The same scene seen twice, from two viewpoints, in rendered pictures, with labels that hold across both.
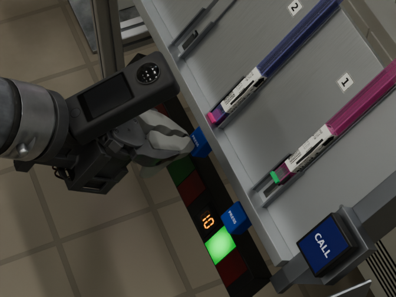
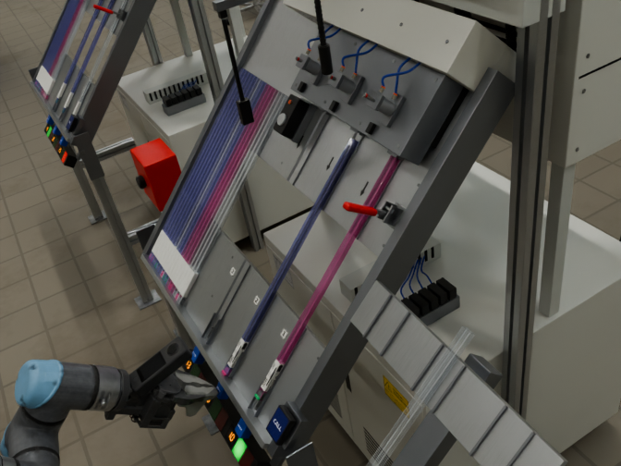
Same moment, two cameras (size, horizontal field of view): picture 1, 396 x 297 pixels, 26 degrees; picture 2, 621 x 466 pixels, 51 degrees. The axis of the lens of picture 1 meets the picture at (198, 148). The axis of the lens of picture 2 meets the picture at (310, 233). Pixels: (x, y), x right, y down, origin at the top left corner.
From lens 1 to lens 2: 39 cm
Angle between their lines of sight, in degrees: 20
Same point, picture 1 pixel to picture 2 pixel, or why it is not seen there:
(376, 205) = (304, 396)
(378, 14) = (332, 301)
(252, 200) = (247, 413)
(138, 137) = (176, 388)
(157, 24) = (192, 328)
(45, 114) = (114, 380)
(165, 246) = not seen: outside the picture
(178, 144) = (205, 391)
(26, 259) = not seen: outside the picture
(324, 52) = (273, 320)
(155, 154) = (188, 397)
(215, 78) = (225, 350)
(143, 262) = not seen: outside the picture
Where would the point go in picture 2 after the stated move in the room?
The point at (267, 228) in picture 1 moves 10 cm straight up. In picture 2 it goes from (256, 427) to (244, 390)
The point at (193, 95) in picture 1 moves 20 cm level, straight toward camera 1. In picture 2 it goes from (213, 362) to (213, 451)
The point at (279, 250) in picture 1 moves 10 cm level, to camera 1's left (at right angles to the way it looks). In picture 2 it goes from (263, 438) to (205, 449)
